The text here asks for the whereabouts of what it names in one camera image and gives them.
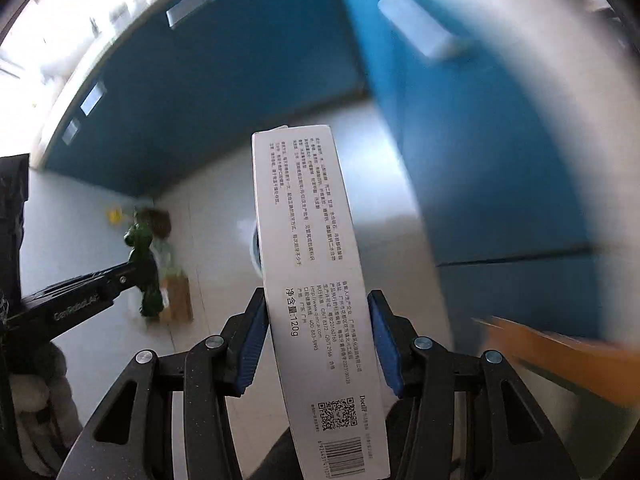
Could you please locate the long blue kitchen cabinet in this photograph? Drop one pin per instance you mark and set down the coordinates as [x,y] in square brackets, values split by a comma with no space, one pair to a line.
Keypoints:
[225,85]

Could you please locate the yellow cap oil bottle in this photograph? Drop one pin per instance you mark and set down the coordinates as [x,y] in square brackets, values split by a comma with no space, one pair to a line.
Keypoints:
[150,222]

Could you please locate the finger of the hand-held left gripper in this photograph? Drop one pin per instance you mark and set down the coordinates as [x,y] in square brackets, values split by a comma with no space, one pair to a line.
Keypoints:
[122,280]

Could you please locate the black white trash can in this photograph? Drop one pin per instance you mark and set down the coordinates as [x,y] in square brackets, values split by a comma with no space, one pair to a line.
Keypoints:
[256,252]

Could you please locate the green white checkered tablecloth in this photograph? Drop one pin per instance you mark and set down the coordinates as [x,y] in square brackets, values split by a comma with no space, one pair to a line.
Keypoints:
[565,360]

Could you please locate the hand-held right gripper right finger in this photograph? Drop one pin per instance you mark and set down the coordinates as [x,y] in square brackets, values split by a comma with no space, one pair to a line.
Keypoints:
[385,345]

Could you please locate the small cardboard box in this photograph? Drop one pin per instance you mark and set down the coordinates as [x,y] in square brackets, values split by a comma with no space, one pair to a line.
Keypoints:
[176,300]

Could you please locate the white toothpaste box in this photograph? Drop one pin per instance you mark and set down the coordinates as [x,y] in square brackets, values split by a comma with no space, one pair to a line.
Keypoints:
[310,260]

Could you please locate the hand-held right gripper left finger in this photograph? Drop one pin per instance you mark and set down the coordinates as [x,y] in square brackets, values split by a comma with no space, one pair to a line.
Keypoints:
[252,345]

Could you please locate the narrow blue kitchen cabinet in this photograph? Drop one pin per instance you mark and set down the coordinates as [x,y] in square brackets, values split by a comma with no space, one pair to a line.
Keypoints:
[475,160]

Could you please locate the pile of clear plastic bags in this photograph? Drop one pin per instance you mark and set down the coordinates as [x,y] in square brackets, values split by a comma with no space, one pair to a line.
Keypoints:
[162,257]

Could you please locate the person's left forearm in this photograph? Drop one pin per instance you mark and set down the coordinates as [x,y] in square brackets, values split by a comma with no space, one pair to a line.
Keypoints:
[35,410]

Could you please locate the small green figure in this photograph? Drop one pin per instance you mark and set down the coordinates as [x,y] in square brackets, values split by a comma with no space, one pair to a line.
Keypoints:
[145,270]

